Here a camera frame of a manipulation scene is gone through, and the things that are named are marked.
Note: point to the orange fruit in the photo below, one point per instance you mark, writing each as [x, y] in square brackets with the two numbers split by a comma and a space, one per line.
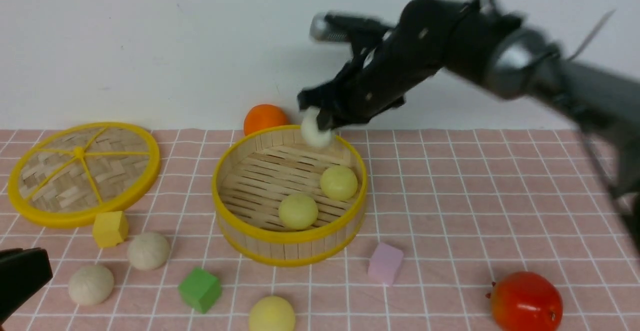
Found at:
[264, 116]

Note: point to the pink checkered tablecloth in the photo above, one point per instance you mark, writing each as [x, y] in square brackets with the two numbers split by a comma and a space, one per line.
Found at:
[466, 208]

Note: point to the green cube block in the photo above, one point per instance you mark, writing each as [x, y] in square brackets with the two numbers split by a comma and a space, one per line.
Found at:
[200, 290]

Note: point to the yellow cube block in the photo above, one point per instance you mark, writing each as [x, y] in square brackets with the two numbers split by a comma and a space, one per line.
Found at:
[110, 229]

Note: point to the red tomato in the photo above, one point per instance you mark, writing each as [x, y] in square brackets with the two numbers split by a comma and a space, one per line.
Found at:
[526, 301]

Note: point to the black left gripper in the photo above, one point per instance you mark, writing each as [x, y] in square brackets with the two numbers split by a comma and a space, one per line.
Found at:
[23, 272]

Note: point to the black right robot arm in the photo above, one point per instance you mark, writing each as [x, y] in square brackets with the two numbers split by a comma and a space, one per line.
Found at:
[496, 53]

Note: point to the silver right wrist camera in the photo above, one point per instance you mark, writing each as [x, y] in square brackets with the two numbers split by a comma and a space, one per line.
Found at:
[340, 27]

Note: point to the white bun bottom edge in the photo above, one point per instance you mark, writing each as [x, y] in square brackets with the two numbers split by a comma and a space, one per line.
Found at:
[310, 132]

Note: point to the yellow bamboo steamer tray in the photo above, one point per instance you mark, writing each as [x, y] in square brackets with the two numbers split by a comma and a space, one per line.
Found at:
[256, 173]

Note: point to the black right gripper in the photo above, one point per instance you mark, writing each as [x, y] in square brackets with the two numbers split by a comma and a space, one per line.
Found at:
[414, 51]

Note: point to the pink cube block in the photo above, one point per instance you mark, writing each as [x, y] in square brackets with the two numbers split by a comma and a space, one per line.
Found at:
[385, 264]

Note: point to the yellow bamboo steamer lid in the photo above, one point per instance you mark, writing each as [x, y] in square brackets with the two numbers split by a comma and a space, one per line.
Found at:
[71, 176]

